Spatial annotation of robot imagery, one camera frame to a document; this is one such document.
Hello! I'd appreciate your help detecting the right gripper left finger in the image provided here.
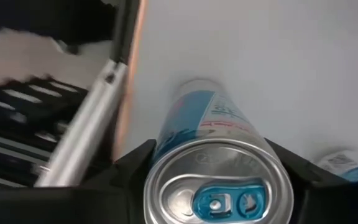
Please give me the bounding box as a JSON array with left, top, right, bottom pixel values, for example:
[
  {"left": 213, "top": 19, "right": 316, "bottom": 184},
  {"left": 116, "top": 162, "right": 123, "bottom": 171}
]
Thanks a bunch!
[{"left": 0, "top": 138, "right": 157, "bottom": 224}]

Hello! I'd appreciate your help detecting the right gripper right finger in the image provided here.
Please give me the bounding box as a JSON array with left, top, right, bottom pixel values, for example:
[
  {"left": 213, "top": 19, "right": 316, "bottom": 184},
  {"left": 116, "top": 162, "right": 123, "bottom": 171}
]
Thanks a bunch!
[{"left": 264, "top": 138, "right": 358, "bottom": 224}]

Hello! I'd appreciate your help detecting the blue silver Red Bull can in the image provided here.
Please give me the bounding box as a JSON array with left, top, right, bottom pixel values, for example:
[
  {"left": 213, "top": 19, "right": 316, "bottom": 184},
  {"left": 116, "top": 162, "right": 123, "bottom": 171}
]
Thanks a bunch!
[
  {"left": 317, "top": 151, "right": 358, "bottom": 185},
  {"left": 143, "top": 79, "right": 295, "bottom": 224}
]

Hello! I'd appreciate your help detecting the black slatted equipment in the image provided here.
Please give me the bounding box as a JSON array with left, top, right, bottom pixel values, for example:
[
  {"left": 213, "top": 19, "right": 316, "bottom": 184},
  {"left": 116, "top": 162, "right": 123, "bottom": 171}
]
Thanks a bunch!
[{"left": 0, "top": 76, "right": 90, "bottom": 189}]

